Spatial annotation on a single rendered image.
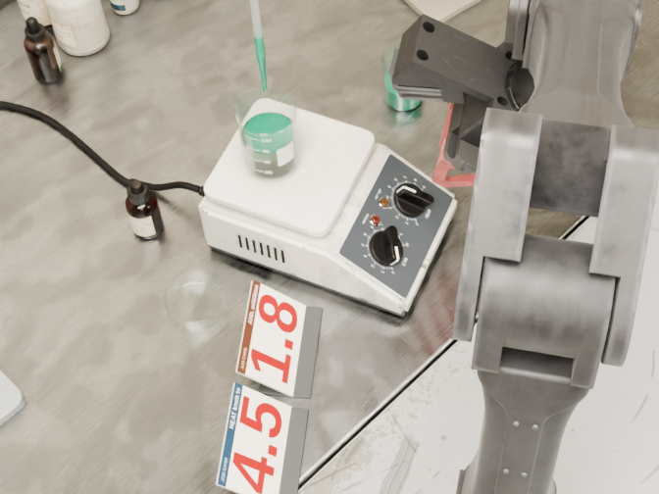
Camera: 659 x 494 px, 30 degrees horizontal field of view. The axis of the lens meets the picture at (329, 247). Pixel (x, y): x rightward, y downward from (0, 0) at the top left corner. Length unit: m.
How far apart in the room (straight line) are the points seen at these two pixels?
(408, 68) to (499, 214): 0.29
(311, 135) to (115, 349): 0.26
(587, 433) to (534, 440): 0.33
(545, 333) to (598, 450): 0.41
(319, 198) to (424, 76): 0.20
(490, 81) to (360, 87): 0.35
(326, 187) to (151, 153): 0.22
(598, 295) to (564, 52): 0.16
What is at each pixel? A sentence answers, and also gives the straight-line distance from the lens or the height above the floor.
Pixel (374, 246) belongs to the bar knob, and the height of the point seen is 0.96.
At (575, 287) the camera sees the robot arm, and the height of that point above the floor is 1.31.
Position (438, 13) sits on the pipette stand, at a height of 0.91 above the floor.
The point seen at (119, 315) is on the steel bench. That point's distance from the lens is 1.12.
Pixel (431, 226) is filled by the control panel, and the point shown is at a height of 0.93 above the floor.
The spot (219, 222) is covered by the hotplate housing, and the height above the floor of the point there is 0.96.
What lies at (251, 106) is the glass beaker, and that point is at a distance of 1.06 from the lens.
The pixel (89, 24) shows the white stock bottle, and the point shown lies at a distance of 1.29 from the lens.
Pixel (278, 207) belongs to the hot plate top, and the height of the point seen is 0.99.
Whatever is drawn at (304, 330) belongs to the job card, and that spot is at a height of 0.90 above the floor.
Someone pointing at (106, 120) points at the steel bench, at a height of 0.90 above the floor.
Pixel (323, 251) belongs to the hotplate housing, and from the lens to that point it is 1.05.
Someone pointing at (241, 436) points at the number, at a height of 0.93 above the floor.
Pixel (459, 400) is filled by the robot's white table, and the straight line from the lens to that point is 1.06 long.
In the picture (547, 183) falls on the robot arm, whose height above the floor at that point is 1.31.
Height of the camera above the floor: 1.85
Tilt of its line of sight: 56 degrees down
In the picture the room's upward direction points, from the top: 4 degrees counter-clockwise
